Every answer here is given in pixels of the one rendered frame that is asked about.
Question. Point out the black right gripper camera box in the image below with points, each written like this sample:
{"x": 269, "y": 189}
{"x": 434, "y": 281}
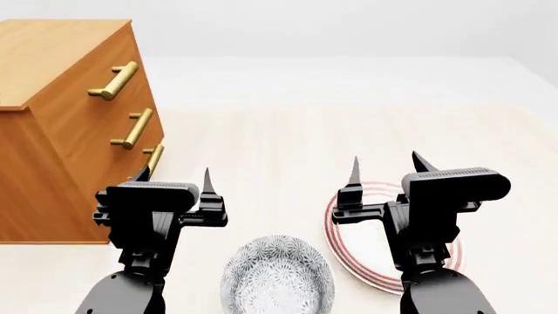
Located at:
{"x": 453, "y": 188}

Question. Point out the white plate with red rings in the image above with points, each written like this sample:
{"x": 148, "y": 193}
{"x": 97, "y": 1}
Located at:
{"x": 362, "y": 248}

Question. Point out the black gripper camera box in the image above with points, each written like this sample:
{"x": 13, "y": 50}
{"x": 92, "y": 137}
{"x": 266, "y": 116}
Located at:
{"x": 453, "y": 188}
{"x": 150, "y": 196}

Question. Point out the light brown wooden cabinet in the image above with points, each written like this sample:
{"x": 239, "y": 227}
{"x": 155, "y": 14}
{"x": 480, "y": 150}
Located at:
{"x": 39, "y": 183}

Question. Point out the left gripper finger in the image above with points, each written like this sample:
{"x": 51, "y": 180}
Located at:
{"x": 143, "y": 176}
{"x": 212, "y": 201}

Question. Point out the grey white patterned bowl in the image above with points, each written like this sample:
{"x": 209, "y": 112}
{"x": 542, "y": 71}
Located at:
{"x": 276, "y": 278}

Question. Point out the black left gripper camera box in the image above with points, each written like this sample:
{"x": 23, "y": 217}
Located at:
{"x": 150, "y": 196}

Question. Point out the wooden drawer front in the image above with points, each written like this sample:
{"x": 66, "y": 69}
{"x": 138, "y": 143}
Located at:
{"x": 93, "y": 148}
{"x": 72, "y": 108}
{"x": 124, "y": 167}

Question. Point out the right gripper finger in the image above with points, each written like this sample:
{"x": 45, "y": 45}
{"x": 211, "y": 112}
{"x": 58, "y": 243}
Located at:
{"x": 351, "y": 196}
{"x": 422, "y": 165}

